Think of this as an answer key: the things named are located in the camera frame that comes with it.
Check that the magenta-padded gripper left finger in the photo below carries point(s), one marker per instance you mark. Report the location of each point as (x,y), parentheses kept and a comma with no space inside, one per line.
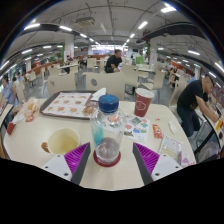
(55,165)

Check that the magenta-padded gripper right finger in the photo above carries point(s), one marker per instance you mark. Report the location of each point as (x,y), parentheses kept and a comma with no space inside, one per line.
(166,165)

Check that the clear blue-capped water bottle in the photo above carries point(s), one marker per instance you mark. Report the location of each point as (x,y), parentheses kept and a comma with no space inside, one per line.
(108,133)

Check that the clear plastic packet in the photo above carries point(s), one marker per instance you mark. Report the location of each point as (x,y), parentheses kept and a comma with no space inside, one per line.
(170,148)

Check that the small red sauce packet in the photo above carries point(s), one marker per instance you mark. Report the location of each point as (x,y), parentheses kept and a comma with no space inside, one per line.
(157,131)

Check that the small white sachet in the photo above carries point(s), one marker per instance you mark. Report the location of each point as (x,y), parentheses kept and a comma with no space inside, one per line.
(172,127)

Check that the flat round red coaster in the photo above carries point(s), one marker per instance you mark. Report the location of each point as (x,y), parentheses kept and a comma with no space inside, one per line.
(98,162)

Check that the colourful printed flyer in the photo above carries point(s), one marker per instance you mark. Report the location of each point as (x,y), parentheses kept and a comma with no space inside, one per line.
(138,128)

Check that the red flat box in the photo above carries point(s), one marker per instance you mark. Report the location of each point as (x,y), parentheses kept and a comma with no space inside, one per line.
(11,128)

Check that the beige cafeteria table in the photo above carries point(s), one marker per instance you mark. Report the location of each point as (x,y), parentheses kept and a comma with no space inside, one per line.
(215,128)
(4,115)

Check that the brown tray with paper liner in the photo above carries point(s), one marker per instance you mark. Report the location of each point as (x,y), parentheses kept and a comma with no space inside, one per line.
(66,105)

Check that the clear plastic food bag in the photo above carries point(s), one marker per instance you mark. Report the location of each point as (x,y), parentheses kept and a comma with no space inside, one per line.
(28,110)

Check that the red paper cup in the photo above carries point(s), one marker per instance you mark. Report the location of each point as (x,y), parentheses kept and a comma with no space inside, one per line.
(142,105)

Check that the beige chair with round hole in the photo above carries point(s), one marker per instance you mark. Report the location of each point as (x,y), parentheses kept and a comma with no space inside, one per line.
(103,83)
(61,85)

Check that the crumpled white napkin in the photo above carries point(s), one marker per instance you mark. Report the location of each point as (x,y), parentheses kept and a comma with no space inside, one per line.
(99,94)

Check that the beige cafeteria chairs group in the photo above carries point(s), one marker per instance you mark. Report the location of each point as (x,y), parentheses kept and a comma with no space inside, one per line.
(130,73)

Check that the ceiling lights group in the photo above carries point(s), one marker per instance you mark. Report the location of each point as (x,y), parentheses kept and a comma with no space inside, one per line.
(142,24)

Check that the ceiling air conditioner unit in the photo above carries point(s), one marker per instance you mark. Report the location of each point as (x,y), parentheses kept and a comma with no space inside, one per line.
(85,21)

